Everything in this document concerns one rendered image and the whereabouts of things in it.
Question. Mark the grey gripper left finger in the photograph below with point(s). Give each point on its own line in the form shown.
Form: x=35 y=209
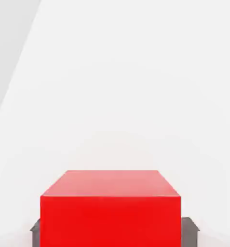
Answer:
x=36 y=235

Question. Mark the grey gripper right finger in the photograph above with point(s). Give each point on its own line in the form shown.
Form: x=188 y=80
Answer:
x=188 y=233

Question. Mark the small red cube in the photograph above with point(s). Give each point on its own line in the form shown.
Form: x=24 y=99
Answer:
x=110 y=218

